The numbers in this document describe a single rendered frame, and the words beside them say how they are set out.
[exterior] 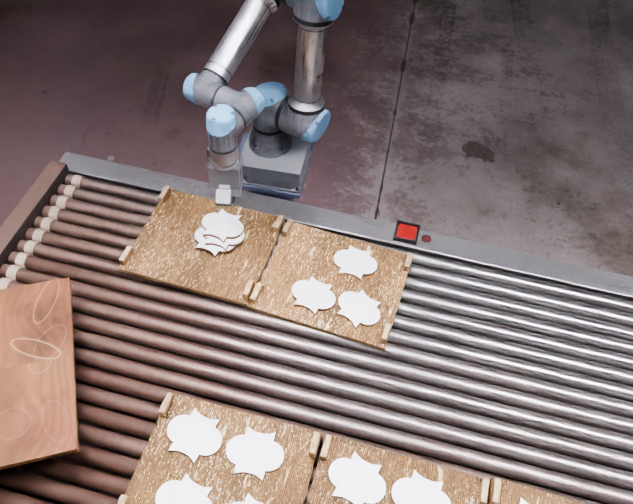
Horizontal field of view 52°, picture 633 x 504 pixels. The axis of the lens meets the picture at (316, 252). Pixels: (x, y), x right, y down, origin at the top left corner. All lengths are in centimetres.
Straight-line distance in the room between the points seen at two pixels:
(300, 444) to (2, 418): 71
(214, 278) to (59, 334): 46
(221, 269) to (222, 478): 63
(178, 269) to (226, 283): 15
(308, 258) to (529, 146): 227
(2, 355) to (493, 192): 264
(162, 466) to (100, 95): 289
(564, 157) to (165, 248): 261
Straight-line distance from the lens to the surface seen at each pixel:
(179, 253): 201
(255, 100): 175
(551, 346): 198
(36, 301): 187
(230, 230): 199
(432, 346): 187
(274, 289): 191
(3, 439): 170
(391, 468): 168
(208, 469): 167
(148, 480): 168
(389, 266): 198
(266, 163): 222
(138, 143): 381
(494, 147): 392
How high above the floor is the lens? 249
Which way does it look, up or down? 51 degrees down
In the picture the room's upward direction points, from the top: 4 degrees clockwise
